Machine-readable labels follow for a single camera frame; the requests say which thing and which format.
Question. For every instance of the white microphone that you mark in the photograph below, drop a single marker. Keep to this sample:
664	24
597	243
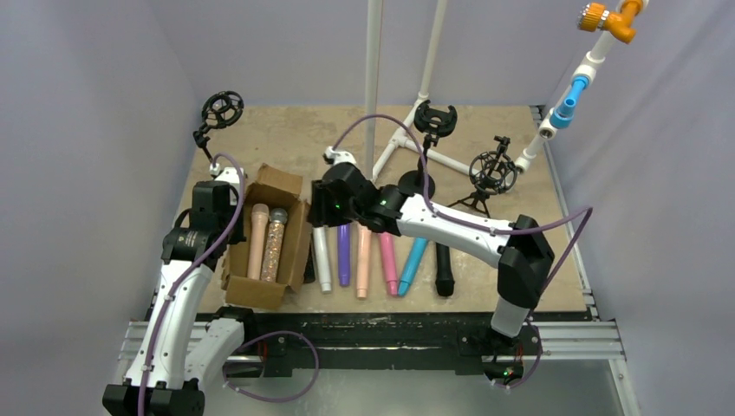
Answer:
322	264

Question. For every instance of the aluminium rail frame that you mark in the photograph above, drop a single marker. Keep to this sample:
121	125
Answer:
560	340

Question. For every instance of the round base mic stand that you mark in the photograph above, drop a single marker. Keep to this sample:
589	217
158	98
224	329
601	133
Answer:
435	124

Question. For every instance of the pink microphone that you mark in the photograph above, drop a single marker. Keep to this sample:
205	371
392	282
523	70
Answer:
389	263

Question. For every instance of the glitter sequin microphone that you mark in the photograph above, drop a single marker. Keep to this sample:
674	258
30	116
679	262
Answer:
273	245

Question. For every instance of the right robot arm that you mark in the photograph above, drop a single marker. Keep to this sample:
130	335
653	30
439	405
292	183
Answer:
518	250

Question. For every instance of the purple microphone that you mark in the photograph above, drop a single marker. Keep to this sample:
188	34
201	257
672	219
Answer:
344	254

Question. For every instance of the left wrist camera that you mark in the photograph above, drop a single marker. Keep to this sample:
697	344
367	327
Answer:
235	177

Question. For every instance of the PVC pipe with coloured fittings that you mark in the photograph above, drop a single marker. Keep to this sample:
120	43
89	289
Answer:
615	25

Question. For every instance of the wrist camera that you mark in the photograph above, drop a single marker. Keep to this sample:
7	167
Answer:
333	156
235	177

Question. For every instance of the blue microphone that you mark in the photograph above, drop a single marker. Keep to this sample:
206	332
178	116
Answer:
411	265

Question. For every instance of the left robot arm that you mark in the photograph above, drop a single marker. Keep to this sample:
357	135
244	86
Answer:
167	377

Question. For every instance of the tripod shock mount stand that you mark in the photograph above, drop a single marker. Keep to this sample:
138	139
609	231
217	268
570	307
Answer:
221	110
491	173

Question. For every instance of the black microphone orange cap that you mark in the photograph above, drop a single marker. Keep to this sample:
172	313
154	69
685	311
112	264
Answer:
444	279

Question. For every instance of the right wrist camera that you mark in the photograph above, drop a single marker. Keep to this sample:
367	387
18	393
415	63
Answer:
333	156

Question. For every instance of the white PVC pipe frame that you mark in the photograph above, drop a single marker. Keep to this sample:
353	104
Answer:
373	164

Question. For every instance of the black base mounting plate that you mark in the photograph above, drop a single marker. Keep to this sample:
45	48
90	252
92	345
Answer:
460	342

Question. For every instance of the cardboard box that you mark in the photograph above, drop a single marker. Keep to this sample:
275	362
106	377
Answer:
278	190

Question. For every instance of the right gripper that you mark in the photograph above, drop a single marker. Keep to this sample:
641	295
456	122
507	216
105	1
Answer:
320	195

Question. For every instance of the black sparkly microphone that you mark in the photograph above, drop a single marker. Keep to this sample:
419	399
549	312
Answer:
309	274

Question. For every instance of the beige microphone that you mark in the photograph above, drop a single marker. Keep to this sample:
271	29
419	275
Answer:
259	220
363	262

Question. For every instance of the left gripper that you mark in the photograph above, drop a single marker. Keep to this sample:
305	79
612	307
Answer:
212	195

